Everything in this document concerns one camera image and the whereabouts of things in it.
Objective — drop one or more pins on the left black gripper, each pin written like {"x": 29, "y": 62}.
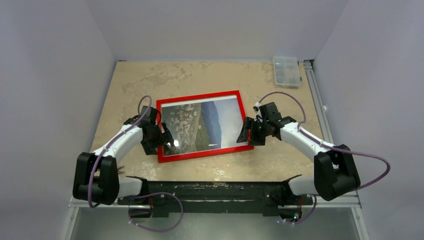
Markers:
{"x": 164, "y": 138}

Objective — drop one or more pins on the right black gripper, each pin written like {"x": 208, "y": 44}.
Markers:
{"x": 252, "y": 131}

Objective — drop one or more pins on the landscape photo print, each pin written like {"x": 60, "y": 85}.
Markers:
{"x": 202, "y": 125}

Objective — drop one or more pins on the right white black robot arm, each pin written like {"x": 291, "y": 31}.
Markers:
{"x": 334, "y": 169}

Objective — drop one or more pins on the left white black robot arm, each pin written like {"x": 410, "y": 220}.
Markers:
{"x": 96, "y": 178}

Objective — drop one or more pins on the clear plastic organizer box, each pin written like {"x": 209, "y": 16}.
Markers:
{"x": 286, "y": 72}

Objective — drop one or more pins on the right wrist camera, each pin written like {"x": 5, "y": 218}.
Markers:
{"x": 266, "y": 112}

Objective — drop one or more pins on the orange handled pliers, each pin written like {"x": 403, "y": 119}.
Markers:
{"x": 120, "y": 169}

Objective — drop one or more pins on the black mounting base plate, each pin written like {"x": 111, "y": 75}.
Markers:
{"x": 268, "y": 198}

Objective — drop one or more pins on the aluminium rail frame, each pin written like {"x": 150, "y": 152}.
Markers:
{"x": 341, "y": 219}

